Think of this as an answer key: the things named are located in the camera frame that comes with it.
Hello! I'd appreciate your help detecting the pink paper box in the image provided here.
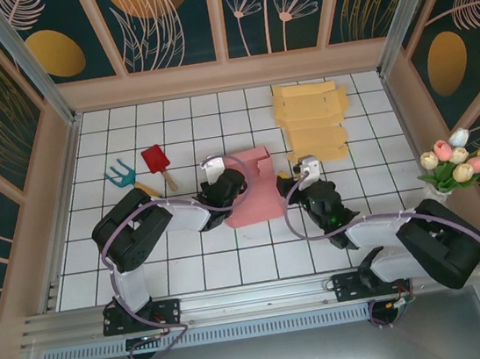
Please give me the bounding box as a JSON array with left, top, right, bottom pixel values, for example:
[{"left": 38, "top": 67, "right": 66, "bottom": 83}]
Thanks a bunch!
[{"left": 218, "top": 143, "right": 284, "bottom": 231}]

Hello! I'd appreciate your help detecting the yellow paper box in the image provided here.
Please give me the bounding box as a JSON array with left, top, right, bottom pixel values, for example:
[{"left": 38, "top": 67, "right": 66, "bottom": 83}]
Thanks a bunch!
[{"left": 270, "top": 75, "right": 358, "bottom": 169}]

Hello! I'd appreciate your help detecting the red toy shovel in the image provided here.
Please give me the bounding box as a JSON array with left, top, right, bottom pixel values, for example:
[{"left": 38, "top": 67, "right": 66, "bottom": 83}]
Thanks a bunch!
[{"left": 140, "top": 141, "right": 180, "bottom": 197}]

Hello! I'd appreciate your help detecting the teal toy rake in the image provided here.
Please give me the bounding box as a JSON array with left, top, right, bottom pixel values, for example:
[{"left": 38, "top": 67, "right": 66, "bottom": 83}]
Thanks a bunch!
[{"left": 102, "top": 154, "right": 164, "bottom": 205}]

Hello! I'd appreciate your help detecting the white vase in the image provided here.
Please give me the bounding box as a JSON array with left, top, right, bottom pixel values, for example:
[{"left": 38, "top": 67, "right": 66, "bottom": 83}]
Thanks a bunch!
[{"left": 427, "top": 186, "right": 455, "bottom": 205}]

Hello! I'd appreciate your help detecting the artificial tulip bouquet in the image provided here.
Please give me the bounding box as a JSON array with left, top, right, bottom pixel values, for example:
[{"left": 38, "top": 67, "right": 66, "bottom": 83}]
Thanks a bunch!
[{"left": 410, "top": 124, "right": 480, "bottom": 199}]

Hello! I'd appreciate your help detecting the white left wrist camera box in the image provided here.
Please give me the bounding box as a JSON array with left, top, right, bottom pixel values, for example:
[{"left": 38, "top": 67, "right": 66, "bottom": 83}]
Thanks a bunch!
[{"left": 198, "top": 154, "right": 231, "bottom": 182}]

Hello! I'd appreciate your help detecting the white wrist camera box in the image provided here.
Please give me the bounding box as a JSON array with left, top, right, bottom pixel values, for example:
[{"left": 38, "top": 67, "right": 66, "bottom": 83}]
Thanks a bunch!
[
  {"left": 198, "top": 154, "right": 231, "bottom": 182},
  {"left": 292, "top": 154, "right": 323, "bottom": 183}
]

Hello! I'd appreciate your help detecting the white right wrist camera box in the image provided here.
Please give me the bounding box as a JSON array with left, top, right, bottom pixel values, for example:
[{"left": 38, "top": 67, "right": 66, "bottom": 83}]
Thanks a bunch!
[{"left": 292, "top": 154, "right": 323, "bottom": 183}]

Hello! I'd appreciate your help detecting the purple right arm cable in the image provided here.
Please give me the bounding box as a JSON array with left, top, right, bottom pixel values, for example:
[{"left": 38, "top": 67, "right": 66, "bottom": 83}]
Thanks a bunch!
[{"left": 280, "top": 147, "right": 480, "bottom": 341}]

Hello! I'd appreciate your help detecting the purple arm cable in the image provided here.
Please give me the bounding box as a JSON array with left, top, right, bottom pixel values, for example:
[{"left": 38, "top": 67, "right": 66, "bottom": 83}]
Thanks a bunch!
[
  {"left": 280, "top": 147, "right": 480, "bottom": 341},
  {"left": 90, "top": 151, "right": 273, "bottom": 359}
]

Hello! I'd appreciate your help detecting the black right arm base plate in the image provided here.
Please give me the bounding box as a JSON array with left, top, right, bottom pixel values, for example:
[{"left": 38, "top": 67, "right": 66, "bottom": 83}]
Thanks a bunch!
[{"left": 330, "top": 262, "right": 415, "bottom": 305}]

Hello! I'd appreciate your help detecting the aluminium mounting rail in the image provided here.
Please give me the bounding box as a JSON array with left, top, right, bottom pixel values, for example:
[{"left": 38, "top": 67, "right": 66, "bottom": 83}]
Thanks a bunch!
[{"left": 16, "top": 249, "right": 480, "bottom": 351}]

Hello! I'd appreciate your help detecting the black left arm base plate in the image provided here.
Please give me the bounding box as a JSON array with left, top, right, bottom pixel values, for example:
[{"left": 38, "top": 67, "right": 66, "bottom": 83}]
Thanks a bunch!
[{"left": 99, "top": 297, "right": 184, "bottom": 338}]

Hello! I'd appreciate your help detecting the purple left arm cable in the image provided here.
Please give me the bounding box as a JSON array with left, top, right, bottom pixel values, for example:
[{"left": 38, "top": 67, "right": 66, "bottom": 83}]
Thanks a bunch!
[{"left": 90, "top": 151, "right": 273, "bottom": 359}]

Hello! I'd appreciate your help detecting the slotted grey cable tray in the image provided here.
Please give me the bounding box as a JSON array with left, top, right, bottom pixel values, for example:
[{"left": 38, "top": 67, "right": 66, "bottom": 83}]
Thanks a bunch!
[{"left": 39, "top": 303, "right": 373, "bottom": 359}]

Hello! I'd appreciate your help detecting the aluminium frame post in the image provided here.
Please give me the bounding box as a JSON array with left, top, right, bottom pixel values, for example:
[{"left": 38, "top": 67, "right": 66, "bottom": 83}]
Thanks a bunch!
[
  {"left": 369, "top": 0, "right": 461, "bottom": 78},
  {"left": 0, "top": 0, "right": 83, "bottom": 135}
]

